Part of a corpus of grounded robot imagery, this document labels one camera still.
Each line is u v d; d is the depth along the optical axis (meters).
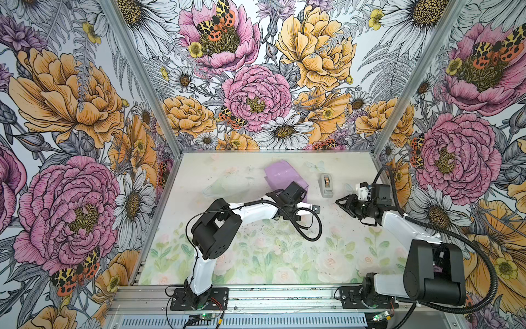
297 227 0.65
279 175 1.03
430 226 0.51
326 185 1.02
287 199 0.73
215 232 0.50
